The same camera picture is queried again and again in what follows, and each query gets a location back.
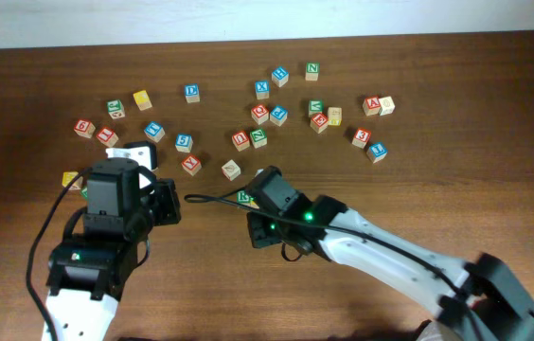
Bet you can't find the green Z block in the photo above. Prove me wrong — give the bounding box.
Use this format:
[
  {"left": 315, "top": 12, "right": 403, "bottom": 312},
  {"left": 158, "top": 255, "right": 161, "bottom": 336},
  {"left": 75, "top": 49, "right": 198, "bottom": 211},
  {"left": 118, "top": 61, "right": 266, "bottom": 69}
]
[{"left": 250, "top": 129, "right": 268, "bottom": 149}]

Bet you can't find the green R block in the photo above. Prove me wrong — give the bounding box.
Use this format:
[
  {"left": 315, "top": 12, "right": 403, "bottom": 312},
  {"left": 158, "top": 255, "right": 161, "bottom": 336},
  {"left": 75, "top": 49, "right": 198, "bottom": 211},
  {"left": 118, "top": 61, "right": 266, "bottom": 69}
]
[{"left": 237, "top": 190, "right": 253, "bottom": 206}]

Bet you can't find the yellow W block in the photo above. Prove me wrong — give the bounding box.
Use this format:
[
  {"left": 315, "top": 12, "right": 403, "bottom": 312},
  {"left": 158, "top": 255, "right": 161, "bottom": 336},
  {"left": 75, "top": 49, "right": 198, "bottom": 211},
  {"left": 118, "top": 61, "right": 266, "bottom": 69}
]
[{"left": 62, "top": 171, "right": 83, "bottom": 190}]

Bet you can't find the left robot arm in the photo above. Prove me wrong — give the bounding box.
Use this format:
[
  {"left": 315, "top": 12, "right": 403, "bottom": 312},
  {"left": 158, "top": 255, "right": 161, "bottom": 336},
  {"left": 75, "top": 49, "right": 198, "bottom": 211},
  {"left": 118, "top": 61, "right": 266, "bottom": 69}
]
[{"left": 43, "top": 158, "right": 181, "bottom": 340}]

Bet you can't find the blue L block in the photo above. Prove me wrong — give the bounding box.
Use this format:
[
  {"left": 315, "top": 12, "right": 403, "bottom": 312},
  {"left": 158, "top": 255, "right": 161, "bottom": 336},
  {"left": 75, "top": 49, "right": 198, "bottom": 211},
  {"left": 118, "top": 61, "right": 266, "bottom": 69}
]
[{"left": 366, "top": 143, "right": 388, "bottom": 163}]

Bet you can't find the green E block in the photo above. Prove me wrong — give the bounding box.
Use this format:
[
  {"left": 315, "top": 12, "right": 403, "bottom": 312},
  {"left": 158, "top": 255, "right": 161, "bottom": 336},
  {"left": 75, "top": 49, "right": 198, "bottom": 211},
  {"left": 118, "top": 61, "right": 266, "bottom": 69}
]
[{"left": 80, "top": 187, "right": 88, "bottom": 199}]

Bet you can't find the red I block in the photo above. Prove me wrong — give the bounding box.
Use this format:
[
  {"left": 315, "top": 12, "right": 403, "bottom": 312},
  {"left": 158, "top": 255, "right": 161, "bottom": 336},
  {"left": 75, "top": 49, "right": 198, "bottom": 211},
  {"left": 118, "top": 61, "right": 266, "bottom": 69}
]
[{"left": 96, "top": 127, "right": 119, "bottom": 148}]

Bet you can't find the blue D block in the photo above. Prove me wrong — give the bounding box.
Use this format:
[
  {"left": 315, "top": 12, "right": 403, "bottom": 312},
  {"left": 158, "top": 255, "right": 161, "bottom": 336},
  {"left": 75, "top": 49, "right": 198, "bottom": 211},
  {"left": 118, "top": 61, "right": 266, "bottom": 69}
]
[{"left": 184, "top": 83, "right": 201, "bottom": 103}]

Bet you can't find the plain yellow-print block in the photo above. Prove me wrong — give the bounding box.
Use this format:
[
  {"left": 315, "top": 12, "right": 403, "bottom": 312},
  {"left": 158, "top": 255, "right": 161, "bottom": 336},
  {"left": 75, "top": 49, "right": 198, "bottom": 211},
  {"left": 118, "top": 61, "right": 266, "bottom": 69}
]
[{"left": 327, "top": 107, "right": 342, "bottom": 126}]

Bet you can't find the red Q block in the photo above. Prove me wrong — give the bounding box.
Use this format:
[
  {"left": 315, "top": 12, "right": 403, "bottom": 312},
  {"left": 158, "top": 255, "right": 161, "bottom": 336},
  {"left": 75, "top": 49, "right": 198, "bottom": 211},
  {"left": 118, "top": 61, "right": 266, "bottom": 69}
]
[{"left": 251, "top": 104, "right": 270, "bottom": 125}]

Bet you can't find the blue P block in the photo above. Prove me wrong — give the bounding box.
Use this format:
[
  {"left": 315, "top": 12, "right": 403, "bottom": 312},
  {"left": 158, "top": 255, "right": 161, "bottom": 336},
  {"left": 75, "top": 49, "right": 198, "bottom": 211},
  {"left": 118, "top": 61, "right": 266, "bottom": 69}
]
[{"left": 270, "top": 105, "right": 289, "bottom": 126}]

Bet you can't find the blue T block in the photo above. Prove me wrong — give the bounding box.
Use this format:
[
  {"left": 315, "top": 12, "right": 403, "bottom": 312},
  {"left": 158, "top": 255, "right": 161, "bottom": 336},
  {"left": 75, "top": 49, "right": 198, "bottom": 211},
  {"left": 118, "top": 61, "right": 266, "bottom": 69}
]
[{"left": 144, "top": 121, "right": 166, "bottom": 143}]

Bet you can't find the green J block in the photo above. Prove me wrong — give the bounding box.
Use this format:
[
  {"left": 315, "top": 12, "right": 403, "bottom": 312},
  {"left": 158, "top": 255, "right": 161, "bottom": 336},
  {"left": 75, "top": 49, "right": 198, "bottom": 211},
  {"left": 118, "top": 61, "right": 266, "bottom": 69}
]
[{"left": 106, "top": 99, "right": 125, "bottom": 119}]

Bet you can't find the blue 5 block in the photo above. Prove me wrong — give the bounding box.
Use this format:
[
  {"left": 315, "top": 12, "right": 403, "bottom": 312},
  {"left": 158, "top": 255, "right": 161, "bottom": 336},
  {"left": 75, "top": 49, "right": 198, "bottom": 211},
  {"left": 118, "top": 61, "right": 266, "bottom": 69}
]
[{"left": 175, "top": 134, "right": 193, "bottom": 153}]

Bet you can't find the red A block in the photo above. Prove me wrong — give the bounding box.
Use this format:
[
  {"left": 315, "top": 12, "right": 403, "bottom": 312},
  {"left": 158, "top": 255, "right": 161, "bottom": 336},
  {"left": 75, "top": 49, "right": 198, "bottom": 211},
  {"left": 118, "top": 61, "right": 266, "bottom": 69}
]
[{"left": 363, "top": 97, "right": 382, "bottom": 116}]

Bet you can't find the red E block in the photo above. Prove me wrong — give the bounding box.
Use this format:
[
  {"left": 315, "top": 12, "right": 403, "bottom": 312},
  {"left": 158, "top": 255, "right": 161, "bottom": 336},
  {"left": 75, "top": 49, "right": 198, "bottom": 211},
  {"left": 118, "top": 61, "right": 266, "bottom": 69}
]
[{"left": 310, "top": 113, "right": 329, "bottom": 134}]

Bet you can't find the green V block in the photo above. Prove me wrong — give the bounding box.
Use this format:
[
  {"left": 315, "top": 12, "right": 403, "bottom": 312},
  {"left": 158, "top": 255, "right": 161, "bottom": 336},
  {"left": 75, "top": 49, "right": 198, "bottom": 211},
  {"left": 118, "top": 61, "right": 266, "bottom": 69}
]
[{"left": 308, "top": 99, "right": 324, "bottom": 117}]

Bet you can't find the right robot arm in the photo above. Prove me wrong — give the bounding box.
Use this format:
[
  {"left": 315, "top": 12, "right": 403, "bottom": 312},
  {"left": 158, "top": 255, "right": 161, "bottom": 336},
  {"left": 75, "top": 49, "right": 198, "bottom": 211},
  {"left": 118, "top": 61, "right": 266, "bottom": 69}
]
[{"left": 244, "top": 166, "right": 534, "bottom": 340}]

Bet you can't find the blue H block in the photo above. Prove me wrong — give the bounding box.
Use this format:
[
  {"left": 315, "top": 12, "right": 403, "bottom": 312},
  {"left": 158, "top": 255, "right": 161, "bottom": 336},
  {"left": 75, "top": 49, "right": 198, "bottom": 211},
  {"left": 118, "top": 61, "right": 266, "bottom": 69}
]
[{"left": 272, "top": 66, "right": 290, "bottom": 87}]

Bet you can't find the yellow block top left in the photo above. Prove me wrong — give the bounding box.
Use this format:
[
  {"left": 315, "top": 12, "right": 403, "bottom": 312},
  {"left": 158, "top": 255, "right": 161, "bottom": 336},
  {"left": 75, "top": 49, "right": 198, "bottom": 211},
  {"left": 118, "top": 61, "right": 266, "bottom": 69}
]
[{"left": 133, "top": 90, "right": 152, "bottom": 111}]

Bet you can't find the red Y block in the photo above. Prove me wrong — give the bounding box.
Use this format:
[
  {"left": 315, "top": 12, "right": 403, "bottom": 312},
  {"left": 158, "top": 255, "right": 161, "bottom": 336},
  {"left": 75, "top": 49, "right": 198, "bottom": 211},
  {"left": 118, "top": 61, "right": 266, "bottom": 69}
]
[{"left": 181, "top": 154, "right": 202, "bottom": 176}]

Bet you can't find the blue X block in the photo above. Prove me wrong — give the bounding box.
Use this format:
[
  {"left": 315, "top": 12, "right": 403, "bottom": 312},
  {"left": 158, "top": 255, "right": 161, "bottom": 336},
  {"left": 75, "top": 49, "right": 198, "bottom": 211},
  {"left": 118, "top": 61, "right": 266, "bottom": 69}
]
[{"left": 255, "top": 81, "right": 270, "bottom": 99}]

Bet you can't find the red 6 block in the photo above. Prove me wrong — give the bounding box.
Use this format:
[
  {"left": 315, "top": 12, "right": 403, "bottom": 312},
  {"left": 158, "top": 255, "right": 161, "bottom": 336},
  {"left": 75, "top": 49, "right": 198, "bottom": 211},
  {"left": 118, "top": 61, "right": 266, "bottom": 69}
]
[{"left": 74, "top": 119, "right": 96, "bottom": 138}]

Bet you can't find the plain white picture block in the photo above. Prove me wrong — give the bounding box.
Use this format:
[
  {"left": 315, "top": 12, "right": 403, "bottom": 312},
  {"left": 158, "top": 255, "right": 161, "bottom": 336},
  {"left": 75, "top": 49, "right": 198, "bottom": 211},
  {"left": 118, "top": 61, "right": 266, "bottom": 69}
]
[{"left": 379, "top": 97, "right": 395, "bottom": 116}]

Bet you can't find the green N block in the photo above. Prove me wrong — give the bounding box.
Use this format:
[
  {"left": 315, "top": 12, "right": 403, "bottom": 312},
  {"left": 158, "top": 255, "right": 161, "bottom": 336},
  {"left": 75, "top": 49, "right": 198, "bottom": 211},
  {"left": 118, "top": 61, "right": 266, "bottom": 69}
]
[{"left": 305, "top": 63, "right": 320, "bottom": 81}]

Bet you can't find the plain leaf picture block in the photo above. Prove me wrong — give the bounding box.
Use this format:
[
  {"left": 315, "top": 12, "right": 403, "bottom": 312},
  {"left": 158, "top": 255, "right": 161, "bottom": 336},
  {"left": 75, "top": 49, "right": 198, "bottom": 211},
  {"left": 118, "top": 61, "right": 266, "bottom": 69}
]
[{"left": 222, "top": 159, "right": 241, "bottom": 181}]

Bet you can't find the red U block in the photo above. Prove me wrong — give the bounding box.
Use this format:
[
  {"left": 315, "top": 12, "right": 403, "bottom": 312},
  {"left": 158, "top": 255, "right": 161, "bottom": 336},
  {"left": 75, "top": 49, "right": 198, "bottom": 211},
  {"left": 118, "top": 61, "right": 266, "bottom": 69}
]
[{"left": 232, "top": 131, "right": 250, "bottom": 152}]

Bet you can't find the red 3 block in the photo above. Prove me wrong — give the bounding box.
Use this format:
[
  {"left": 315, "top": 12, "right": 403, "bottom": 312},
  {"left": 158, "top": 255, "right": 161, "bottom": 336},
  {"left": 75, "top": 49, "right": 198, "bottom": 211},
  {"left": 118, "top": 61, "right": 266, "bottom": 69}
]
[{"left": 351, "top": 128, "right": 371, "bottom": 149}]

